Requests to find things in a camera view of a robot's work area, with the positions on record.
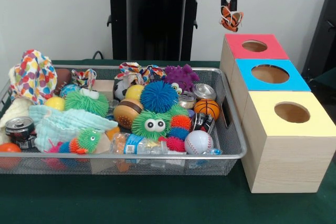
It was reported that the orange tiger plush toy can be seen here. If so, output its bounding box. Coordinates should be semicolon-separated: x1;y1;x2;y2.
219;5;245;33

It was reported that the blue fuzzy ball toy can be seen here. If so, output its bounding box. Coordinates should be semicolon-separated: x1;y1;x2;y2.
140;81;179;113

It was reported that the crushed red soda can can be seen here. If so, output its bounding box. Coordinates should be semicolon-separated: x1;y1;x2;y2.
190;112;217;133

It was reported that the toy hamburger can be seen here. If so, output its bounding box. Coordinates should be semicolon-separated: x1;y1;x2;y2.
113;100;144;130

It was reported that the crushed clear plastic bottle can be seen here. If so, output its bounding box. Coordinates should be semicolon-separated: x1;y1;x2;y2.
109;132;169;156

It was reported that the wooden box with three holes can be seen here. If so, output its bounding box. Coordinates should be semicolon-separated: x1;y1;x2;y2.
219;34;336;194

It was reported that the shallow clear mesh bin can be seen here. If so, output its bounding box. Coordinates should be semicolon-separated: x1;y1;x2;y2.
0;64;248;175

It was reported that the black monitor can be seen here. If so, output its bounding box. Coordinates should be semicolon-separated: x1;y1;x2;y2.
301;0;336;78

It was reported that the small toy basketball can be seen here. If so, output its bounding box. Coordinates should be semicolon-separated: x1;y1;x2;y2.
193;99;220;120

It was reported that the dark green tablecloth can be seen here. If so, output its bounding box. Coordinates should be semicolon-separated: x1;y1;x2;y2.
311;67;336;96
0;59;336;224

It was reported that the white dimpled ball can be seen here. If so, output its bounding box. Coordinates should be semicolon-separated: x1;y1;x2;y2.
184;130;214;155

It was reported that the green fuzzy toy with eyes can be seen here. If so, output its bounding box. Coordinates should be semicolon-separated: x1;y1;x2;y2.
64;89;110;116

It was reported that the mint green cloth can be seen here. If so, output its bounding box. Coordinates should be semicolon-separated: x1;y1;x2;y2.
28;104;119;153

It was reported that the colourful dotted cloth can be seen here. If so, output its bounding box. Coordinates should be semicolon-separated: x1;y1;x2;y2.
7;49;58;105

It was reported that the black soda can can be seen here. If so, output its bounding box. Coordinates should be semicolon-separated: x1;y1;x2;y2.
4;115;37;149

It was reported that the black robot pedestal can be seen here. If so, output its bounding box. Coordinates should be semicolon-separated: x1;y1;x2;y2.
101;0;211;61

